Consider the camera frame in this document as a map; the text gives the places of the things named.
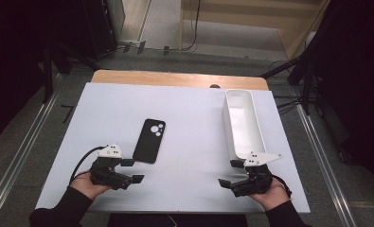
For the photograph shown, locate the person's right hand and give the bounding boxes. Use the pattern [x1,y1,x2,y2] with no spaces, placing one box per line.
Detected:
[249,179,291,212]

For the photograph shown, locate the black cabinet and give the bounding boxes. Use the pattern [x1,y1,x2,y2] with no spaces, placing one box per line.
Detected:
[80,0,120,61]

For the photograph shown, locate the hand-held gripper cable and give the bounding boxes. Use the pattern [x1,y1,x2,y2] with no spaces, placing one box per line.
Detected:
[68,145,108,187]
[271,174,294,200]

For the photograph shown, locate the metal floor rail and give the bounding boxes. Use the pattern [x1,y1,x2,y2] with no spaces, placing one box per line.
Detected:
[295,103,359,227]
[0,74,63,227]

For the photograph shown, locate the light wooden furniture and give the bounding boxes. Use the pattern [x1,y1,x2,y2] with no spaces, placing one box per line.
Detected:
[178,0,331,61]

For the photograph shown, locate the black stand legs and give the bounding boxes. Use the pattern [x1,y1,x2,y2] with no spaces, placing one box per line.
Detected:
[259,51,320,116]
[42,41,101,104]

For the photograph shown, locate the black floor cables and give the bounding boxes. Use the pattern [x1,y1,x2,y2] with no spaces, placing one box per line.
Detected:
[268,59,306,115]

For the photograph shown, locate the black hanging cable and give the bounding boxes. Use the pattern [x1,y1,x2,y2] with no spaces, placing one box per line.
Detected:
[180,0,202,52]

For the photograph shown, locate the right hand-held gripper cable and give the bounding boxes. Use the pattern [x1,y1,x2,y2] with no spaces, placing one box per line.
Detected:
[271,174,294,200]

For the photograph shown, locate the wooden table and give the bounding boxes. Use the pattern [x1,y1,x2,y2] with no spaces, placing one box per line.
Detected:
[90,69,270,92]

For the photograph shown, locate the left hand-held gripper cable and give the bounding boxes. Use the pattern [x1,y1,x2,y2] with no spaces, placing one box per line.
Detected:
[68,145,108,187]

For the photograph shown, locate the black phone case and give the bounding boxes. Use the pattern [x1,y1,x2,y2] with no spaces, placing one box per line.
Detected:
[132,118,167,165]

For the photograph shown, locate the white oblong container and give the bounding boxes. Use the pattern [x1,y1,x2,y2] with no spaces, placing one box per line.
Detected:
[223,89,268,161]

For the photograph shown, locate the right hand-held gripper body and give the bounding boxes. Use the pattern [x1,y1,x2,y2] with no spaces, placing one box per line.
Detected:
[230,150,283,199]

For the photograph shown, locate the white board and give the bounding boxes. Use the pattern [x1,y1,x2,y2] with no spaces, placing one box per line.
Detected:
[35,82,312,215]

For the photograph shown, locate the person's left hand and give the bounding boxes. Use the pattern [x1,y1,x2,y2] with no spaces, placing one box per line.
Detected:
[69,170,112,201]

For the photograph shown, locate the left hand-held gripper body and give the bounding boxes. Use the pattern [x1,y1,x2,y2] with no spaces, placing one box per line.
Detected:
[89,143,134,191]

